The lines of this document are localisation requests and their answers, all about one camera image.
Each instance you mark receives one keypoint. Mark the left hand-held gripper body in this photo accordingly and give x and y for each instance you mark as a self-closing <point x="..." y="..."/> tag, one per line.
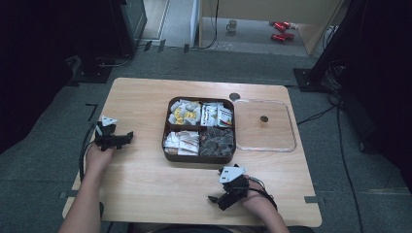
<point x="106" y="132"/>

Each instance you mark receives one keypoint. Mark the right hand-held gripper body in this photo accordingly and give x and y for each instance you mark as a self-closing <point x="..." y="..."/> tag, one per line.
<point x="233" y="184"/>

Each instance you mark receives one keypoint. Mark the person's left hand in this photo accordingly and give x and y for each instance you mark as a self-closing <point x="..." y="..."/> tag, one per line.
<point x="97" y="159"/>

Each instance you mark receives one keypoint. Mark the person's right hand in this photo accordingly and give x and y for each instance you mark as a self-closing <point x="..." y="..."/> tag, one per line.
<point x="257" y="199"/>

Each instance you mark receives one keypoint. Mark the person's dark clothing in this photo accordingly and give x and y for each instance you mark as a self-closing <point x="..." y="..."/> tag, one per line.
<point x="220" y="229"/>

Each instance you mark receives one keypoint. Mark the pile of dark grey packets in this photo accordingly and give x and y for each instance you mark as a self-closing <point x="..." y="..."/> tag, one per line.
<point x="216" y="142"/>

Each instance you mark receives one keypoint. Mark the pile of white brown packets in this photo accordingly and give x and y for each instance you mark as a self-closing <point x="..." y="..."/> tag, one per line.
<point x="182" y="143"/>

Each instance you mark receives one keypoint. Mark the pile of grey yellow packets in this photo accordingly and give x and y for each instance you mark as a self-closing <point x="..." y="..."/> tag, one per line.
<point x="184" y="113"/>

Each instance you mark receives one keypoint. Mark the clear lid with wooden knob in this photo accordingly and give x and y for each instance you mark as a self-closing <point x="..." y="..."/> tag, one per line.
<point x="275" y="136"/>

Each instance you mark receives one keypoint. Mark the brown four-compartment box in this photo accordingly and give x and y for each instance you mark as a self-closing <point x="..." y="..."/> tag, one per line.
<point x="198" y="129"/>

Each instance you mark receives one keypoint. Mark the pile of white printed packets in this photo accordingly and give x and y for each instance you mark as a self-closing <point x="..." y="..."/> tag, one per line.
<point x="216" y="116"/>

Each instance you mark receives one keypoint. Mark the grey round table grommet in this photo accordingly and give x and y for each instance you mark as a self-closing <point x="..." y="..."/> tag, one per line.
<point x="234" y="96"/>

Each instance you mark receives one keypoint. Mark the dark cabinet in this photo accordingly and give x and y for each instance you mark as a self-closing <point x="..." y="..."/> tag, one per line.
<point x="129" y="26"/>

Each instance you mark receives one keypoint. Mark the black stand base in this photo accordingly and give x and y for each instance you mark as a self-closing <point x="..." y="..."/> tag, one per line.
<point x="306" y="79"/>

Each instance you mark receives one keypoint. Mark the grey mug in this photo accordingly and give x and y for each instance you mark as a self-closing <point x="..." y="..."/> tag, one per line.
<point x="231" y="26"/>

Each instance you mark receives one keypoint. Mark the red can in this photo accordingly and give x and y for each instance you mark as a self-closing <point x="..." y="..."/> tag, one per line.
<point x="281" y="26"/>

